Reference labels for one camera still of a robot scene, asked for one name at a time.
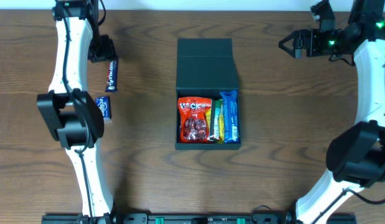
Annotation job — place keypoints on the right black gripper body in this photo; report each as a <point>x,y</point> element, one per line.
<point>301,42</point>

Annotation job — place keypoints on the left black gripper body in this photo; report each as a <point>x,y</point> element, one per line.
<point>100,50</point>

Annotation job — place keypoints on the dark blue chocolate bar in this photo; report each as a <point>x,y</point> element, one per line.
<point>112,76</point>

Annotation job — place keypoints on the blue eclipse mint tin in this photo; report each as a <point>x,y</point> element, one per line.
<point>103,103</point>

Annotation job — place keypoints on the blue cookie packet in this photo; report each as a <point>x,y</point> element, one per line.
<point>231,117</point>

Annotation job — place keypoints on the dark green box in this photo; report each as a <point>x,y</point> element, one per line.
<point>205,68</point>

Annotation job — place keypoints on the red candy bag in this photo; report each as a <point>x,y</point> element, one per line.
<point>194,127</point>

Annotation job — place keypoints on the green white candy bar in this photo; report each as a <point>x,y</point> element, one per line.
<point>215,119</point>

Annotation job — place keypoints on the yellow candy bag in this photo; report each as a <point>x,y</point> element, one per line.
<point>222,124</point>

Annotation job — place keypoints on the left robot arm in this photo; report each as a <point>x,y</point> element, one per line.
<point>71,114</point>

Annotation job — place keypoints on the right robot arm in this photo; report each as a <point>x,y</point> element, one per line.
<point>355,160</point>

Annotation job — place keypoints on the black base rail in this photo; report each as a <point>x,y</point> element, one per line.
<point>142,218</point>

